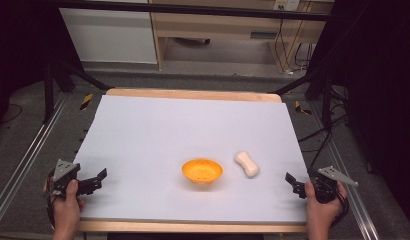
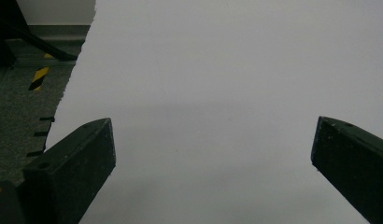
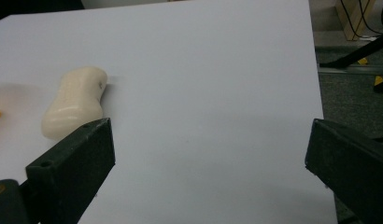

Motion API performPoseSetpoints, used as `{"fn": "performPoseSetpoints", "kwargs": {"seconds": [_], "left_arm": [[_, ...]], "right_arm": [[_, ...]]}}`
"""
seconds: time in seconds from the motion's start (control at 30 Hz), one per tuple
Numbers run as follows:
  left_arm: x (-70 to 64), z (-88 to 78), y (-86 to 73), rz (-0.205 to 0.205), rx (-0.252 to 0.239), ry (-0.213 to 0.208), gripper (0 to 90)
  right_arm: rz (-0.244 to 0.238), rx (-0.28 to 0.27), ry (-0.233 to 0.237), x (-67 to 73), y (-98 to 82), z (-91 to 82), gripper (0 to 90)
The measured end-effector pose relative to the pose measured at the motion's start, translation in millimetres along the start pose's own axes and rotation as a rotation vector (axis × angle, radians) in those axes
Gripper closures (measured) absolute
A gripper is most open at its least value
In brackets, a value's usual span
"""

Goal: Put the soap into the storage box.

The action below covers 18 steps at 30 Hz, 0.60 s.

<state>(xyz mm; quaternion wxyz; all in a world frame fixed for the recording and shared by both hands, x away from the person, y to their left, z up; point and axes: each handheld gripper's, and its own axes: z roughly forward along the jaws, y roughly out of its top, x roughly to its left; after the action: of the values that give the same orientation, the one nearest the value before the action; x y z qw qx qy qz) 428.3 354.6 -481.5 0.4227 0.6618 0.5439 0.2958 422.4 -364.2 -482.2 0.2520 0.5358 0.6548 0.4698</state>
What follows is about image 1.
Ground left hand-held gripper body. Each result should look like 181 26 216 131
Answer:
47 158 82 198

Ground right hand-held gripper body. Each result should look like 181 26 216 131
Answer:
306 165 359 205

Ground person's right hand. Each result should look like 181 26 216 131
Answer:
304 181 349 234

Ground person's left hand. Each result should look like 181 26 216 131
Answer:
42 179 86 234

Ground white bone-shaped soap bar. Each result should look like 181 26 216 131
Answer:
233 150 261 179

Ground yellow black floor tape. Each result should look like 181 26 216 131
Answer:
294 100 313 116
79 92 94 111

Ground black metal stand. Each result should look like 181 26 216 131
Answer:
268 64 334 129
42 49 111 125

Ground orange plastic bowl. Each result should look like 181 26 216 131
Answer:
181 158 224 185

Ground white table sheet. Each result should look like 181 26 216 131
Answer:
73 94 311 224

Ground black curtain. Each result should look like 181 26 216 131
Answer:
0 0 84 131
307 0 410 231

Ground wooden table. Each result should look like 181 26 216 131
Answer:
76 87 308 234

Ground white cabinet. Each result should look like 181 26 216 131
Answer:
58 0 158 65

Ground wooden desk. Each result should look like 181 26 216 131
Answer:
148 0 335 74

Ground aluminium floor rail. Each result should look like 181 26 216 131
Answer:
310 99 381 240
0 93 71 233

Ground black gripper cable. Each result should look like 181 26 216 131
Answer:
331 190 351 230
45 194 58 232

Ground black floor cables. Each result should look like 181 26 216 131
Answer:
296 84 352 168

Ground cables under desk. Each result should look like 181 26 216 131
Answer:
273 18 315 75

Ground black horizontal frame bar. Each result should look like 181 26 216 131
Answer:
56 0 331 22

